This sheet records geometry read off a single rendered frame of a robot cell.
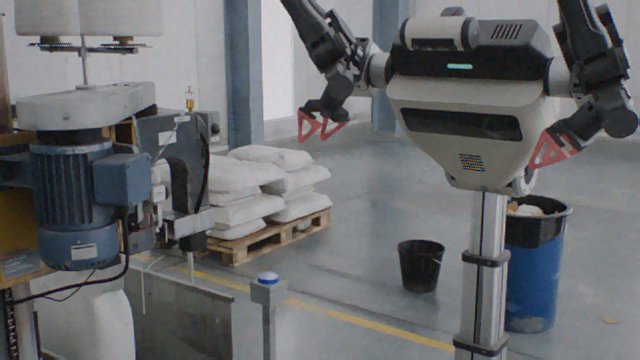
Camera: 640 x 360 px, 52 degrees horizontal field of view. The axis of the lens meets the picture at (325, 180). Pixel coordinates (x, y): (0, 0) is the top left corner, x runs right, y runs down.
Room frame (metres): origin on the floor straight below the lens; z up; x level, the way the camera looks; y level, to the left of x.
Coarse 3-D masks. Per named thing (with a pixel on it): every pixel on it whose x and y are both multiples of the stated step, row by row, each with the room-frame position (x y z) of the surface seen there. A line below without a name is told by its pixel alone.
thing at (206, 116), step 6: (198, 114) 1.76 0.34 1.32; (204, 114) 1.74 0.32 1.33; (210, 114) 1.74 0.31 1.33; (216, 114) 1.76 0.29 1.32; (204, 120) 1.74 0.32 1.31; (210, 120) 1.74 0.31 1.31; (216, 120) 1.76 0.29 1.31; (210, 126) 1.74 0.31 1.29; (210, 132) 1.74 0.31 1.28; (210, 138) 1.74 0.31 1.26; (210, 144) 1.74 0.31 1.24; (216, 144) 1.76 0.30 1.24
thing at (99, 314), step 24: (120, 264) 1.70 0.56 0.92; (48, 288) 1.81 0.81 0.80; (72, 288) 1.75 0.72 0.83; (96, 288) 1.74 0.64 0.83; (120, 288) 1.71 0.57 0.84; (48, 312) 1.78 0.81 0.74; (72, 312) 1.72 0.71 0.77; (96, 312) 1.70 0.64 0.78; (120, 312) 1.75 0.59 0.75; (48, 336) 1.79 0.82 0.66; (72, 336) 1.72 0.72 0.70; (96, 336) 1.70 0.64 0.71; (120, 336) 1.74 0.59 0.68
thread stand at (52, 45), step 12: (84, 36) 1.46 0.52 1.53; (48, 48) 1.53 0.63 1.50; (60, 48) 1.50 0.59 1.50; (72, 48) 1.48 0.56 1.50; (84, 48) 1.45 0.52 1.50; (96, 48) 1.43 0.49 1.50; (108, 48) 1.41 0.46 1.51; (120, 48) 1.38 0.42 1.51; (132, 48) 1.35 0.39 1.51; (84, 60) 1.45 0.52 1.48; (84, 72) 1.45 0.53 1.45; (84, 84) 1.45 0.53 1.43; (96, 84) 1.47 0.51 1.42
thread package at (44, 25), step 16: (16, 0) 1.49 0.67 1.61; (32, 0) 1.47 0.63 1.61; (48, 0) 1.47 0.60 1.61; (64, 0) 1.50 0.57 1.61; (16, 16) 1.48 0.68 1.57; (32, 16) 1.46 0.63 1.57; (48, 16) 1.47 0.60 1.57; (64, 16) 1.49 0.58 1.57; (16, 32) 1.49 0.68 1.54; (32, 32) 1.47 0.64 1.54; (48, 32) 1.47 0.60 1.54; (64, 32) 1.49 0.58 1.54
